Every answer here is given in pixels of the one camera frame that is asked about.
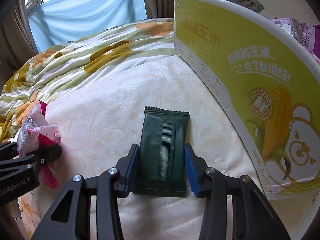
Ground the pink white candy bag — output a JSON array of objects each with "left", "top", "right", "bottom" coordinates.
[{"left": 16, "top": 100, "right": 62, "bottom": 190}]

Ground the floral green striped quilt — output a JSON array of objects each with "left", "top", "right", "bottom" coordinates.
[{"left": 1, "top": 18, "right": 176, "bottom": 142}]

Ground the green corn cardboard box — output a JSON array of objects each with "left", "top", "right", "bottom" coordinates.
[{"left": 174, "top": 0, "right": 319, "bottom": 199}]

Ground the light blue cloth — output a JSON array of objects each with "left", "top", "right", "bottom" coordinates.
[{"left": 27, "top": 0, "right": 147, "bottom": 52}]

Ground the light purple snack packet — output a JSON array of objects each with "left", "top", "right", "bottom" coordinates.
[{"left": 271, "top": 18, "right": 320, "bottom": 64}]

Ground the dark green snack packet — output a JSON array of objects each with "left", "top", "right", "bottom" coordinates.
[{"left": 132, "top": 106, "right": 190, "bottom": 197}]

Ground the brown curtain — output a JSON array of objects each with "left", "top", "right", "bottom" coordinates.
[{"left": 0, "top": 0, "right": 38, "bottom": 71}]

